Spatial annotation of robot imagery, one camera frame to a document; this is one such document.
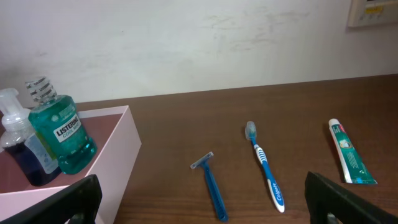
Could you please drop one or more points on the white open cardboard box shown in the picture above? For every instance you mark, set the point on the white open cardboard box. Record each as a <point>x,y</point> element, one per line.
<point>118,144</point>

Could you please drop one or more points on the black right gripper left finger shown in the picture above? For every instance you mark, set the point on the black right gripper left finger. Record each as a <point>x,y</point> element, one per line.
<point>78,203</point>

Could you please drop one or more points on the blue white toothbrush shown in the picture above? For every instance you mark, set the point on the blue white toothbrush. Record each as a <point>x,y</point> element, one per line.
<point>275,191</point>

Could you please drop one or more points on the teal mouthwash bottle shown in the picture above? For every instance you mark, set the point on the teal mouthwash bottle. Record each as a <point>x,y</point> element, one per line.
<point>56,119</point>

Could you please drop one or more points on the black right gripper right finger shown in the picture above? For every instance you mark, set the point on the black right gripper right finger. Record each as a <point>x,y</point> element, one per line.
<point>325,198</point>

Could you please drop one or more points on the green white toothpaste tube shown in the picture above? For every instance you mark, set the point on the green white toothpaste tube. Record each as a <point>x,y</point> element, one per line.
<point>354,170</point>

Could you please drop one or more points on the purple foam pump bottle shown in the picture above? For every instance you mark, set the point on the purple foam pump bottle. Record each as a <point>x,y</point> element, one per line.
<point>24,144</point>

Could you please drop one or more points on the blue disposable razor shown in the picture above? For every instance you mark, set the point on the blue disposable razor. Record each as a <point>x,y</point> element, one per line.
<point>214,191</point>

